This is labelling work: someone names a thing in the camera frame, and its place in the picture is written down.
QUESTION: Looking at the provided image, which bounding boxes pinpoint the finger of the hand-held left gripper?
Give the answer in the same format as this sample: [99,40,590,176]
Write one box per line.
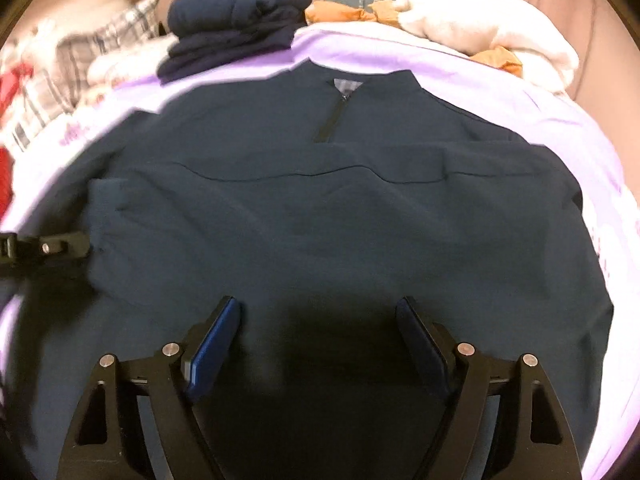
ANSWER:
[0,230,92,277]

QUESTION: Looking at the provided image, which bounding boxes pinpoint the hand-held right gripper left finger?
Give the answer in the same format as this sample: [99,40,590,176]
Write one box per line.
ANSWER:
[56,295,244,480]

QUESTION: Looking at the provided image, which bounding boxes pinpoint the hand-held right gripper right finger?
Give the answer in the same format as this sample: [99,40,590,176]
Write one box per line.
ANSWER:
[395,296,585,480]

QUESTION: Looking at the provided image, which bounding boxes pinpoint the dark teal zip pullover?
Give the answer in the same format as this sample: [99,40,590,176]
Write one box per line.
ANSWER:
[0,57,615,480]

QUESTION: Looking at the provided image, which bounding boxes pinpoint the folded navy clothes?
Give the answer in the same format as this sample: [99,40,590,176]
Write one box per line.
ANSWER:
[157,0,314,84]

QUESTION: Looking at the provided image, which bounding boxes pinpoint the red cloth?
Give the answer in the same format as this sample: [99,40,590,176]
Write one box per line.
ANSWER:
[0,62,23,217]

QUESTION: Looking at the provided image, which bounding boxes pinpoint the grey plaid cloth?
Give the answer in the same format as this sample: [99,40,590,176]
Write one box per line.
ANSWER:
[7,0,164,154]

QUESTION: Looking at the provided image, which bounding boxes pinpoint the white floral cloth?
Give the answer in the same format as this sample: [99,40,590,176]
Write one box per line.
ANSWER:
[75,35,177,107]

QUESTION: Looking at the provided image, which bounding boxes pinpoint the purple floral bed sheet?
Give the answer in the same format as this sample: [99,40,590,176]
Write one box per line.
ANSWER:
[0,21,640,480]

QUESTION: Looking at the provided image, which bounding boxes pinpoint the white goose plush toy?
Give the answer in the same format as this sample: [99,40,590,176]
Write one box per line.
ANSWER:
[306,0,581,93]

